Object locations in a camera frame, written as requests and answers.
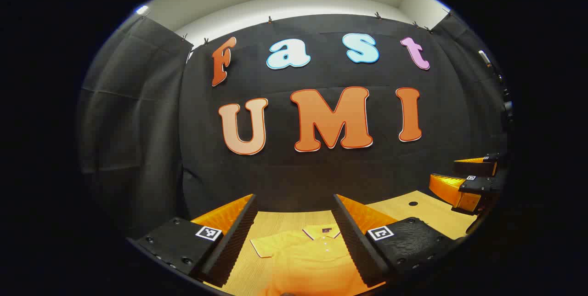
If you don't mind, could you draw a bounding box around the black backdrop cloth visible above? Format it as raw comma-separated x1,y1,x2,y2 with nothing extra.
77,11,510,241

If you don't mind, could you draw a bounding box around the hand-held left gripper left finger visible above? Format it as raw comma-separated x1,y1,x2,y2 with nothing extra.
133,194,259,288

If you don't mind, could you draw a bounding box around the orange polo T-shirt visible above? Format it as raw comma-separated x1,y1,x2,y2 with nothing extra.
249,223,368,296

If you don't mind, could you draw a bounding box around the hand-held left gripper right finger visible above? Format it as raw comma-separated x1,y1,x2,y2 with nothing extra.
332,194,467,288

